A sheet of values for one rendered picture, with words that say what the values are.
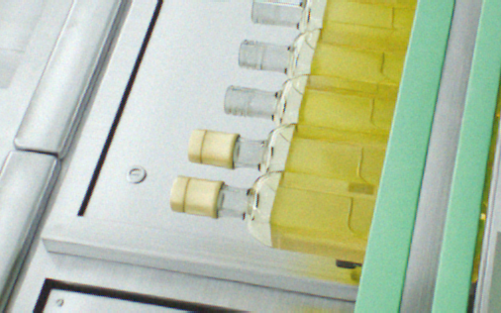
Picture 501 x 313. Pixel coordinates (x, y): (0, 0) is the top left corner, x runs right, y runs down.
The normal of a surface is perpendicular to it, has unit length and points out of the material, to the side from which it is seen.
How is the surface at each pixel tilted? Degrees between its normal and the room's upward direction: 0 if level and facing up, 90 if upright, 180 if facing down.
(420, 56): 90
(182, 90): 90
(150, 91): 90
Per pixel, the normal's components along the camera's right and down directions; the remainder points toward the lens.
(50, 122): -0.04, -0.59
